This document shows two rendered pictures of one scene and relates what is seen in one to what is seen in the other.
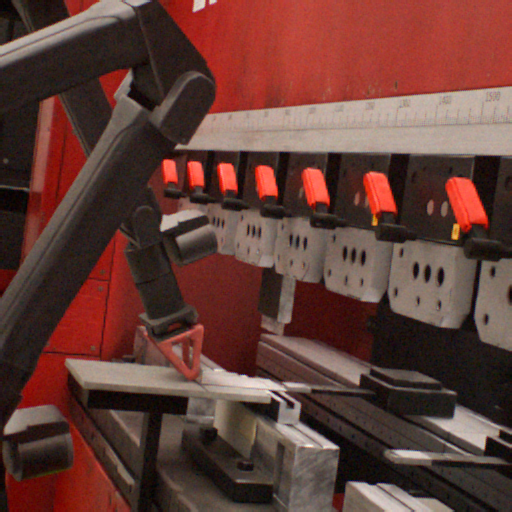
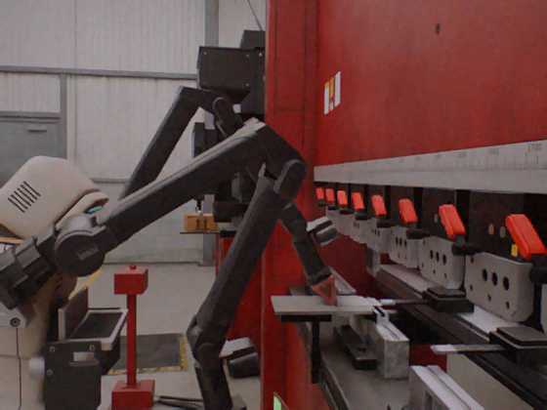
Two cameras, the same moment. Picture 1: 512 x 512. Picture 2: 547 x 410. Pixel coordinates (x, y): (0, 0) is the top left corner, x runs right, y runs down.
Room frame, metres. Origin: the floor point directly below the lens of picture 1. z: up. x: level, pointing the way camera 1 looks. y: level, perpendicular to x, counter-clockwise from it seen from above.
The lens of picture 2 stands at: (0.25, -0.09, 1.35)
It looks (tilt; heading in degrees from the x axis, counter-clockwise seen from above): 3 degrees down; 12
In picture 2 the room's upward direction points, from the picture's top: 1 degrees clockwise
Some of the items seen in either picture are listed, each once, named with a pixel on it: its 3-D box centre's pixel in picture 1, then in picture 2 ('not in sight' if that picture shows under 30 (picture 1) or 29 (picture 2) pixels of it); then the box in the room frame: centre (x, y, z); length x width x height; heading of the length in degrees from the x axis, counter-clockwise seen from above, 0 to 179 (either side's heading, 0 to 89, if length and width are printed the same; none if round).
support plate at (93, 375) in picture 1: (165, 380); (318, 305); (1.73, 0.11, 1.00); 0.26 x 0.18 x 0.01; 107
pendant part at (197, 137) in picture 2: not in sight; (204, 162); (2.75, 0.83, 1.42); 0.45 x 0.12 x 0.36; 23
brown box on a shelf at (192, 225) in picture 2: not in sight; (199, 222); (3.60, 1.17, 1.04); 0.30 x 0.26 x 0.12; 21
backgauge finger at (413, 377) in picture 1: (361, 387); (422, 299); (1.82, -0.18, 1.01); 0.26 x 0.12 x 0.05; 107
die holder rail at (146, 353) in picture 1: (173, 370); (333, 288); (2.30, 0.13, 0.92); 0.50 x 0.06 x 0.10; 17
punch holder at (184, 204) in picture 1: (212, 198); (341, 204); (2.18, 0.09, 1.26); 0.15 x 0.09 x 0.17; 17
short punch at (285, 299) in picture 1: (275, 299); (371, 258); (1.77, -0.04, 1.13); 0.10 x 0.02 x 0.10; 17
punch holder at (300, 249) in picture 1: (327, 218); (390, 217); (1.60, -0.09, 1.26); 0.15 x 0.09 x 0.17; 17
